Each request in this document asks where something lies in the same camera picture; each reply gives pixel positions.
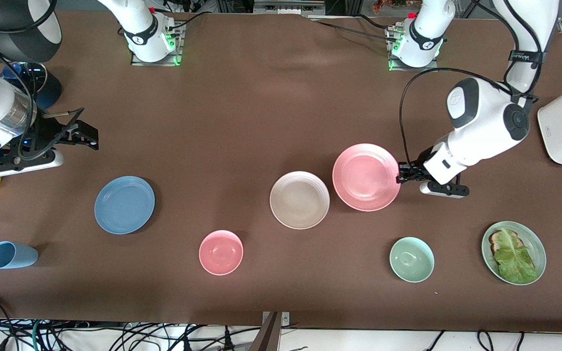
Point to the pink plate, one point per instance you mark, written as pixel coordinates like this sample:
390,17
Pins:
366,177

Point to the green bowl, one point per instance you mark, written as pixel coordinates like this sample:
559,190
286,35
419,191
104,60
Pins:
411,259

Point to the blue plate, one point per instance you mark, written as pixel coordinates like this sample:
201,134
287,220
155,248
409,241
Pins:
125,204

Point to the blue cup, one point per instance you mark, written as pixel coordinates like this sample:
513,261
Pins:
15,255

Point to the beige plate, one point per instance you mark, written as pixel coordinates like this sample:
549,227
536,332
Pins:
299,200

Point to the toast slice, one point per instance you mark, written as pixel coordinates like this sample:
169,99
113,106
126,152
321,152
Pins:
494,240

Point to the small metal table bracket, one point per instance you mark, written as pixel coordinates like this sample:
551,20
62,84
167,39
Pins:
286,318

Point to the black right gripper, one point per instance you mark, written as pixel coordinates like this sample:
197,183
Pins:
47,132

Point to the pink bowl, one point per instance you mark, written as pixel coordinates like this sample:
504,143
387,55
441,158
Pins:
221,252

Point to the dark blue bowl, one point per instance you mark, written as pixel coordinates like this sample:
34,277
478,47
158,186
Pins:
50,92

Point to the brown table cloth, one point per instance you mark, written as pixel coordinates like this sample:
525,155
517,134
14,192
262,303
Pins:
261,122

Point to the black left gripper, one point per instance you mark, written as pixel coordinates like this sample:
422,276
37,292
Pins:
418,168

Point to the green plate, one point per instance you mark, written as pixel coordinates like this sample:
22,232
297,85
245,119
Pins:
537,243

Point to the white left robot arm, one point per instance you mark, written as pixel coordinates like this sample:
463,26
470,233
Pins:
425,34

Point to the dark slanted post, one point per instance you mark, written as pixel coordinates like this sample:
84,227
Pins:
269,336

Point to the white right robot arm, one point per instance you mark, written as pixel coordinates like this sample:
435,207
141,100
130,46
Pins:
142,29

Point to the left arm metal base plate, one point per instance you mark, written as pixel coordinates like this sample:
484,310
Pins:
434,68

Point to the grey metal box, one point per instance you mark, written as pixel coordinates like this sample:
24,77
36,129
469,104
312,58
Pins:
288,7

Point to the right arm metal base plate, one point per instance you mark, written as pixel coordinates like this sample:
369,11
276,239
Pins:
179,53

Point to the green lettuce leaf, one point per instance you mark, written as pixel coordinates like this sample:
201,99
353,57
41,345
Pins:
515,261

